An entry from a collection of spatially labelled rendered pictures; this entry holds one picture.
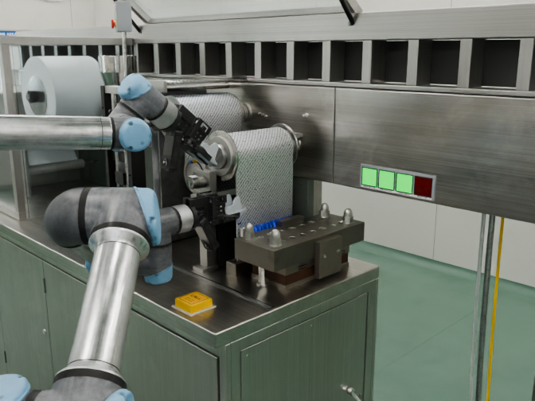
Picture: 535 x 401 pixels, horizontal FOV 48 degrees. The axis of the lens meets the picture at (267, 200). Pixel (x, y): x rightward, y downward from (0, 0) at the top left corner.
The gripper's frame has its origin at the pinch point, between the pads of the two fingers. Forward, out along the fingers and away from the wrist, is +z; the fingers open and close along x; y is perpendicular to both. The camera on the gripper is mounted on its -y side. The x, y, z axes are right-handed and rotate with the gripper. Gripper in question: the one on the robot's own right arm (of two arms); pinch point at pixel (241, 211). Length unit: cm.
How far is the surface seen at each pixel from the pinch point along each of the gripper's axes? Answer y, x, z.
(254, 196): 3.8, -0.3, 4.9
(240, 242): -6.6, -6.4, -6.5
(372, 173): 11.0, -25.2, 29.3
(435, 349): -109, 17, 153
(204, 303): -17.2, -13.4, -25.2
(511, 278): -101, 26, 263
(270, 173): 9.7, -0.3, 11.5
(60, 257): -20, 53, -32
